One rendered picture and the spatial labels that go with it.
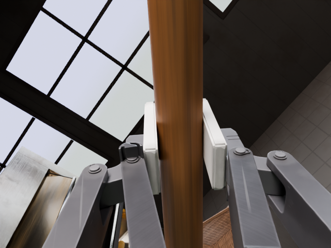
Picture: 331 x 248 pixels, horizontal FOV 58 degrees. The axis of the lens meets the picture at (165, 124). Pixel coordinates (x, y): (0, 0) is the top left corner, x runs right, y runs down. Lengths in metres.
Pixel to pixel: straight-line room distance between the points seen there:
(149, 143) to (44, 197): 1.76
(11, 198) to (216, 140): 1.68
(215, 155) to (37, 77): 3.21
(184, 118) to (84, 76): 3.05
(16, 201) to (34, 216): 0.12
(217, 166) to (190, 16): 0.08
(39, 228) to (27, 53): 1.99
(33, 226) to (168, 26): 1.65
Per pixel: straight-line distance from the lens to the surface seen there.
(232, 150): 0.16
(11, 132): 3.64
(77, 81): 3.24
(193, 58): 0.17
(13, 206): 1.77
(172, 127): 0.18
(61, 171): 2.10
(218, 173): 0.17
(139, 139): 0.18
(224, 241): 2.36
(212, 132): 0.17
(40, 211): 1.83
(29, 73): 3.35
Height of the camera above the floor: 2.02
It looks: 17 degrees down
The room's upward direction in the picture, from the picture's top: 56 degrees counter-clockwise
